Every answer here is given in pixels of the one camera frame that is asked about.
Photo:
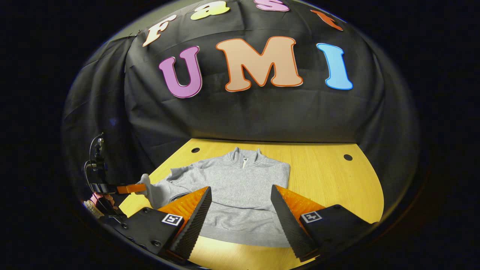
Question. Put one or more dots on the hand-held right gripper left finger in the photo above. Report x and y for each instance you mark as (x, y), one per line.
(193, 228)

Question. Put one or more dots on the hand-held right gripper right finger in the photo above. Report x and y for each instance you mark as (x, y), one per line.
(288, 228)

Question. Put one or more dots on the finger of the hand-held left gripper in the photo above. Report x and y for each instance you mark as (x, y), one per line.
(129, 188)

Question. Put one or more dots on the grey sweatshirt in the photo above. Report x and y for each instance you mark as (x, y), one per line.
(240, 187)

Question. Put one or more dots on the black backdrop cloth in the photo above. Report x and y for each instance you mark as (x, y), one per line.
(262, 112)

